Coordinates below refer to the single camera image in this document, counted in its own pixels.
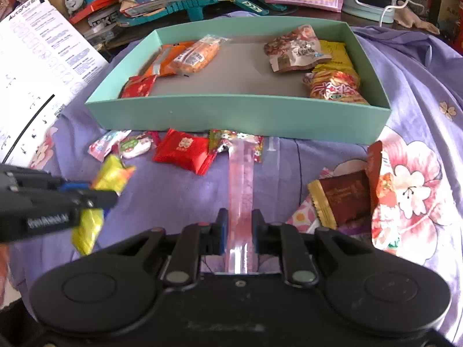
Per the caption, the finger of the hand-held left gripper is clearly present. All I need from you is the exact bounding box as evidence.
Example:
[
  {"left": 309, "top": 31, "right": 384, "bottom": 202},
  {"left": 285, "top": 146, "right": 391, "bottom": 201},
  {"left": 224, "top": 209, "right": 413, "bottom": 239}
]
[
  {"left": 47, "top": 175, "right": 91, "bottom": 193},
  {"left": 70, "top": 190, "right": 119, "bottom": 211}
]

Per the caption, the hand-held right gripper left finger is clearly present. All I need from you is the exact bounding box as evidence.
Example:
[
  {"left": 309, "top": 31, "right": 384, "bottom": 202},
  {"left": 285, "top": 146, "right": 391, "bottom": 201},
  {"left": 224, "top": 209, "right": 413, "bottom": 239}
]
[{"left": 122, "top": 208, "right": 229, "bottom": 287}]

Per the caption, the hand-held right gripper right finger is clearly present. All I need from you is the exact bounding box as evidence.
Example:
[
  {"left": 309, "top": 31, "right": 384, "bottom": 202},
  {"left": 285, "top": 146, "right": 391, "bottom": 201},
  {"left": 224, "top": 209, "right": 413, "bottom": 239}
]
[{"left": 252, "top": 208, "right": 366, "bottom": 287}]

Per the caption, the yellow green candy packet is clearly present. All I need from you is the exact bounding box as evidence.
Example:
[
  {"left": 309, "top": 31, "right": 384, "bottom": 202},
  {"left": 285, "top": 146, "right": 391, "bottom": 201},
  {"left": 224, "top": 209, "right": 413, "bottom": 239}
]
[{"left": 71, "top": 154, "right": 137, "bottom": 256}]

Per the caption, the pink patterned wrapper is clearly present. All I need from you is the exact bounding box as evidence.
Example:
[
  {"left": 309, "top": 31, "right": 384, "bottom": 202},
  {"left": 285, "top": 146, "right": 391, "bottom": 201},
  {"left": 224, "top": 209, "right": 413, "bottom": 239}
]
[{"left": 287, "top": 168, "right": 328, "bottom": 234}]

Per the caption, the pink white candy packet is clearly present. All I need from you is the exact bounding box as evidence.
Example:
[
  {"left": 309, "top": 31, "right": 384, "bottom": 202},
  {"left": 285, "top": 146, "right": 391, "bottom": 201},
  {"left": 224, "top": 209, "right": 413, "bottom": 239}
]
[{"left": 88, "top": 129, "right": 133, "bottom": 162}]

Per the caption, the long clear red-patterned packet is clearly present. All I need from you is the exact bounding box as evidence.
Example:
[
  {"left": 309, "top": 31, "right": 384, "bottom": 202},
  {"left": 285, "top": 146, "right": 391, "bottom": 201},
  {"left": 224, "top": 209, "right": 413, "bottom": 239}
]
[{"left": 209, "top": 128, "right": 266, "bottom": 276}]

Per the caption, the white round candy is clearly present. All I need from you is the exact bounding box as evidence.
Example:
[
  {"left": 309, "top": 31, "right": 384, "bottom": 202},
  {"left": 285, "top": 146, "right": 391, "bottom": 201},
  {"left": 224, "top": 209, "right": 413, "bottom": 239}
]
[{"left": 119, "top": 134, "right": 152, "bottom": 159}]

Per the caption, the red square white-label packet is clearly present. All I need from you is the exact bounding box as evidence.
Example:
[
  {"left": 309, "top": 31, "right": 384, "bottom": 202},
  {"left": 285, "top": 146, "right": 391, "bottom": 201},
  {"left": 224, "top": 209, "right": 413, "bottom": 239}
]
[{"left": 152, "top": 128, "right": 216, "bottom": 176}]

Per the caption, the brown gold chocolate packet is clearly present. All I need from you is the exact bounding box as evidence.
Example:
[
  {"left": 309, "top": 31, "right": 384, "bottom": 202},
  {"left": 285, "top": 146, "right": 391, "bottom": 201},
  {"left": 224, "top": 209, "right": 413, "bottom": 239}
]
[{"left": 307, "top": 171, "right": 374, "bottom": 229}]

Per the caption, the teal cardboard box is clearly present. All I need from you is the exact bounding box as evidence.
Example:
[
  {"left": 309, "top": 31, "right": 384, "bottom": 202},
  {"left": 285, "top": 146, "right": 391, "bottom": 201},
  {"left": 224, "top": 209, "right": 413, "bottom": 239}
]
[{"left": 84, "top": 16, "right": 394, "bottom": 146}]

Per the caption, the dark red snack packet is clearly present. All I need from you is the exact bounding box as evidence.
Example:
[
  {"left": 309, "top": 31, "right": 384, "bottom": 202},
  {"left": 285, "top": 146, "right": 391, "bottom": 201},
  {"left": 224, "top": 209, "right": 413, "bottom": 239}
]
[{"left": 120, "top": 74, "right": 159, "bottom": 99}]

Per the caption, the orange stand-up snack pouch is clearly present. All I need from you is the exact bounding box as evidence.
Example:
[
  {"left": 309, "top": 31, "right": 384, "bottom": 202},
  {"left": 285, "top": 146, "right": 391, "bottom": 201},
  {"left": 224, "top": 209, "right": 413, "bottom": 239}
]
[{"left": 365, "top": 140, "right": 398, "bottom": 221}]

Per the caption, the orange snack bar packet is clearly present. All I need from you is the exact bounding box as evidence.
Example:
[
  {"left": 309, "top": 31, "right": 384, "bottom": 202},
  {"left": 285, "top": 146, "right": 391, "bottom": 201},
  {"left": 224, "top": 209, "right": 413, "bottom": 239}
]
[{"left": 138, "top": 41, "right": 198, "bottom": 79}]

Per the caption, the orange red chips bag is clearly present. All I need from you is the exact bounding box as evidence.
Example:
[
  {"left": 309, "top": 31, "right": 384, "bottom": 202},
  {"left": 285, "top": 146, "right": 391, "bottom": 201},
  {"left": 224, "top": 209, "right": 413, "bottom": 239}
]
[{"left": 303, "top": 70, "right": 370, "bottom": 106}]

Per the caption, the clear orange cracker packet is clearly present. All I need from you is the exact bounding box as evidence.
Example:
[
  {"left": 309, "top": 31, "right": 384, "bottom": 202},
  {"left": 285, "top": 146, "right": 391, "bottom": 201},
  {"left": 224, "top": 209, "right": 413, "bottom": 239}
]
[{"left": 169, "top": 34, "right": 231, "bottom": 75}]

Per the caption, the brown nut snack bag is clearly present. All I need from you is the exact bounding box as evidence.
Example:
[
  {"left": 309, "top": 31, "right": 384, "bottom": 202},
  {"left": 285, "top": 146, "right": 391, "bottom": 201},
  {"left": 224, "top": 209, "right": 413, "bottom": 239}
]
[{"left": 263, "top": 24, "right": 332, "bottom": 75}]

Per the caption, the yellow snack packet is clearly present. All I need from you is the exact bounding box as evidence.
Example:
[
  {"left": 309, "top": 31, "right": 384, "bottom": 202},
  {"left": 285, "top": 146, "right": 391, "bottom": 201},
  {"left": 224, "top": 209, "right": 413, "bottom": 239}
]
[{"left": 313, "top": 40, "right": 359, "bottom": 80}]

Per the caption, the purple floral blanket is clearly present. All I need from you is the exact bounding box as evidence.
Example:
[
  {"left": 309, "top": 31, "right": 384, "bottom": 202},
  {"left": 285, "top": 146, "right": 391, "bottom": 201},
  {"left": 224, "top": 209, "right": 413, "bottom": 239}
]
[{"left": 9, "top": 10, "right": 463, "bottom": 347}]

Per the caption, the white instruction sheet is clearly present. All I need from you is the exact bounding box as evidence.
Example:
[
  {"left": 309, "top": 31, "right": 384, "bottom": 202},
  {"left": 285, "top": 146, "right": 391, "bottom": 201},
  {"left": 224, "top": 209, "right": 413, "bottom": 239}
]
[{"left": 0, "top": 0, "right": 110, "bottom": 169}]

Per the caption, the black white-lettered box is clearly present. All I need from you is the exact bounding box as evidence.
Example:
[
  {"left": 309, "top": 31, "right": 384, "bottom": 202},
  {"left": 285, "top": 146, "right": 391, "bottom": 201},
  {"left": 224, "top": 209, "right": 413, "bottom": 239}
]
[{"left": 86, "top": 10, "right": 121, "bottom": 37}]

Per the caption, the teal plastic toy track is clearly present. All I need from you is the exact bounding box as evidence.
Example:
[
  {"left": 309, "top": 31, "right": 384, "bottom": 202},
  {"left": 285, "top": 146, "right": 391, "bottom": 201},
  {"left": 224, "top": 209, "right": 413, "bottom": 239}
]
[{"left": 119, "top": 0, "right": 292, "bottom": 22}]

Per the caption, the beige cloth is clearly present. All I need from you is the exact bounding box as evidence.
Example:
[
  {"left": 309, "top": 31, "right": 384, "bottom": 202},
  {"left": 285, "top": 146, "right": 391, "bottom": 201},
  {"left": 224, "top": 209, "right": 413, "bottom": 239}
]
[{"left": 394, "top": 6, "right": 441, "bottom": 36}]

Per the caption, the white cable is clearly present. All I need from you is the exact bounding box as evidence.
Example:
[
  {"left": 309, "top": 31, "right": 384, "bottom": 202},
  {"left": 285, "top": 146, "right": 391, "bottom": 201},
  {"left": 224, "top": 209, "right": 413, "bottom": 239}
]
[{"left": 377, "top": 0, "right": 428, "bottom": 26}]

